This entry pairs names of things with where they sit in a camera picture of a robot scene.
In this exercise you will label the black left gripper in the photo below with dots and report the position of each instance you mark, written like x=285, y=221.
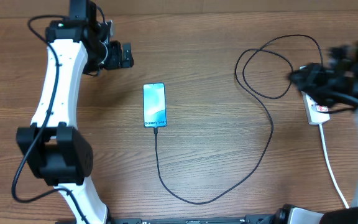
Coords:
x=116, y=61

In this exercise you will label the white power extension strip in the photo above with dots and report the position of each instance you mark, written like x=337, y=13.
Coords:
x=316, y=114

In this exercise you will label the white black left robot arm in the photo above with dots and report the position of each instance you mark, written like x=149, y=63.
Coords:
x=52, y=146

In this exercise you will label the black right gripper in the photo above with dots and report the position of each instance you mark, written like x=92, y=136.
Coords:
x=312, y=76

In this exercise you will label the Samsung Galaxy smartphone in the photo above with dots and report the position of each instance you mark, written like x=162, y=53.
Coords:
x=155, y=110

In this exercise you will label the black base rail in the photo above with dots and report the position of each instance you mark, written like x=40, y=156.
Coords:
x=248, y=219

